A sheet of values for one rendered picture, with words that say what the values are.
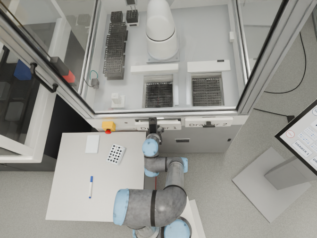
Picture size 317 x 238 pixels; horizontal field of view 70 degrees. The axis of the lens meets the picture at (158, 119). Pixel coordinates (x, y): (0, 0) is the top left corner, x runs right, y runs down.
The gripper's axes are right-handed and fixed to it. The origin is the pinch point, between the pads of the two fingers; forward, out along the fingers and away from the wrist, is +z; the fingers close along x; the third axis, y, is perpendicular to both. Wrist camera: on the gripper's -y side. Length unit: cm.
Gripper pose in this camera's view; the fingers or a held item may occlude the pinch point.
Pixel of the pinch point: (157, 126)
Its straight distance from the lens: 142.4
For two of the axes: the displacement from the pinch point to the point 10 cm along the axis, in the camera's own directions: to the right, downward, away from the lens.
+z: 1.1, -2.1, 9.7
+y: 0.5, 9.8, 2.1
